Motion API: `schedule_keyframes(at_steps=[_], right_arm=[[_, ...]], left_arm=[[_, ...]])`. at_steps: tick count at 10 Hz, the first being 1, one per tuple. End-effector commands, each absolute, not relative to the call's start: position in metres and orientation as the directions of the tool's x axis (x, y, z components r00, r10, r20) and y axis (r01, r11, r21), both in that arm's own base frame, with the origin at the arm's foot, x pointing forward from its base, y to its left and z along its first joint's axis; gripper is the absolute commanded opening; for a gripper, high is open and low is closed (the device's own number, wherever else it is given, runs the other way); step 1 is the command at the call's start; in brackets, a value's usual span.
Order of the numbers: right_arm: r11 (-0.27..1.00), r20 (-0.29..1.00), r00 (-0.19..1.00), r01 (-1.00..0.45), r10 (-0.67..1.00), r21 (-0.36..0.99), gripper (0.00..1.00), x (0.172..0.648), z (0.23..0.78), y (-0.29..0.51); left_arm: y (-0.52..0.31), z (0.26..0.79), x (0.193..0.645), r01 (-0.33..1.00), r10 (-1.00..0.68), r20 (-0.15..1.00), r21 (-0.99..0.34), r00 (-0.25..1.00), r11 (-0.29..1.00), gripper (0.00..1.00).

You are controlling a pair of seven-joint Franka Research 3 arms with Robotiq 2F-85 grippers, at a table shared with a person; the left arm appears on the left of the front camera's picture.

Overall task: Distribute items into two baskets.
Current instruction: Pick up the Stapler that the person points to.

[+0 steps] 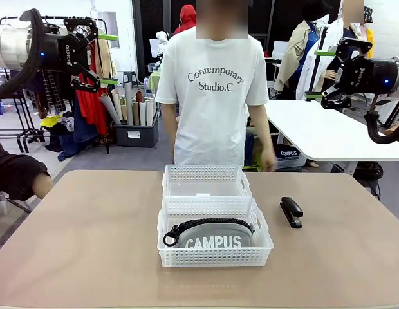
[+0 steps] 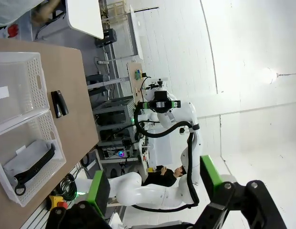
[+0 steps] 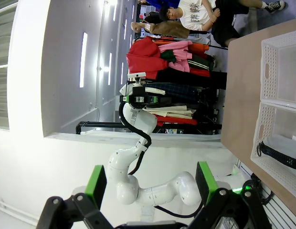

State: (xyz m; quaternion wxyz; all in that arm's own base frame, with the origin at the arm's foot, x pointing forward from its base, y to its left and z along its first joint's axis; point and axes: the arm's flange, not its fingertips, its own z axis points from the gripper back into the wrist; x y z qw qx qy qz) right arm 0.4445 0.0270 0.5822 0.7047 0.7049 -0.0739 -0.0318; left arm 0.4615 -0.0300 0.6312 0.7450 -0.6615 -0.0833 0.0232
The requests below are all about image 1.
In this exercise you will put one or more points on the beige garment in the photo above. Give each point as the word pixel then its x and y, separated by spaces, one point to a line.
pixel 104 61

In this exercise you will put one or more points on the grey paper roll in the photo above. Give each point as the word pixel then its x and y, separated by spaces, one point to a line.
pixel 109 109

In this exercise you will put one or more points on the grey storage bin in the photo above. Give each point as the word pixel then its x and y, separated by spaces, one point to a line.
pixel 136 138

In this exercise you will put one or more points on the grey stool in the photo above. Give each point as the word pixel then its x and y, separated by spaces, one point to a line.
pixel 129 77

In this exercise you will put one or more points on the person's left forearm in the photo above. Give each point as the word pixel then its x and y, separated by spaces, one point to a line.
pixel 265 138

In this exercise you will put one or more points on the white table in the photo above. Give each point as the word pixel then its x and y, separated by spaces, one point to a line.
pixel 315 128

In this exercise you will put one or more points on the red hooded jacket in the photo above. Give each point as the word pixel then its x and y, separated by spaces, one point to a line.
pixel 186 19

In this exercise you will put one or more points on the white paper roll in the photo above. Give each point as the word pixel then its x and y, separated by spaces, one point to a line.
pixel 150 114
pixel 143 114

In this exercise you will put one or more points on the reddish brown tube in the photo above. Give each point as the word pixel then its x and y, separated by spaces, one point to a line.
pixel 139 96

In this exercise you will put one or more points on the beige paper roll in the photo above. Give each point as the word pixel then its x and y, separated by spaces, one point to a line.
pixel 117 99

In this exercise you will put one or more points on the grey CAMPUS zipper pouch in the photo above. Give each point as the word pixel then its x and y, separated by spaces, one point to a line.
pixel 215 241

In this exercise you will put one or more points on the person's left hand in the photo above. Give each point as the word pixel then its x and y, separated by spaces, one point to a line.
pixel 268 159

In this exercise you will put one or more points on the yellow cloth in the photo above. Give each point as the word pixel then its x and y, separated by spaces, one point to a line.
pixel 51 121

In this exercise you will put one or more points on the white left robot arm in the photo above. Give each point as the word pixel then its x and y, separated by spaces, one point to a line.
pixel 13 48

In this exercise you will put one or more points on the operator bare forearm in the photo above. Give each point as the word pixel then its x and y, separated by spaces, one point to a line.
pixel 43 186

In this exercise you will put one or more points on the mannequin in beige trench coat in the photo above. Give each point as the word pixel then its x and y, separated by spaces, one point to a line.
pixel 294 54

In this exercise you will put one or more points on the green cloth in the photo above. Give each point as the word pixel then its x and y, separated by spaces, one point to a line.
pixel 154 82

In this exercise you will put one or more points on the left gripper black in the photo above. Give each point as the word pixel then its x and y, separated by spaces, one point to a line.
pixel 62 53

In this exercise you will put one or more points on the black clothes rack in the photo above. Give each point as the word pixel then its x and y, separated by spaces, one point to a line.
pixel 24 140

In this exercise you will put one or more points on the blue denim garment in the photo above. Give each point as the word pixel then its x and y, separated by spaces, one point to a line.
pixel 80 132

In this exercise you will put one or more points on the person's right forearm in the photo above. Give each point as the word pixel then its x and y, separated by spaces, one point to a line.
pixel 172 145

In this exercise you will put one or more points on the dark plaid garment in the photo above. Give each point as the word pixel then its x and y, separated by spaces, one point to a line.
pixel 53 93

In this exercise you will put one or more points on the red garment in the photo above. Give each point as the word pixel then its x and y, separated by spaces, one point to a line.
pixel 90 109

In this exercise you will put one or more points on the person in white T-shirt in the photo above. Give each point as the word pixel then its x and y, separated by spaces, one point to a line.
pixel 215 122

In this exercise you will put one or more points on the brown cardboard tube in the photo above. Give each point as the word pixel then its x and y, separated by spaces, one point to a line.
pixel 135 112

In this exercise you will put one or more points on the tall grey tube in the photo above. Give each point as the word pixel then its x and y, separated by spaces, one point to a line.
pixel 128 103

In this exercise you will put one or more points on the white monitor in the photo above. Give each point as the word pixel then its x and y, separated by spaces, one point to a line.
pixel 279 50

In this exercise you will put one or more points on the white perforated plastic basket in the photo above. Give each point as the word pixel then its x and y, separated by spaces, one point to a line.
pixel 206 173
pixel 215 257

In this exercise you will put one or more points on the operator in black top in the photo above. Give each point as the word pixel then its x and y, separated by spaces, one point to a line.
pixel 13 174

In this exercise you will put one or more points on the black stapler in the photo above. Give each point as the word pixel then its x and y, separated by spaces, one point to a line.
pixel 291 210

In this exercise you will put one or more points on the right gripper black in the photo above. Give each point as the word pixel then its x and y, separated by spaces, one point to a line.
pixel 370 77

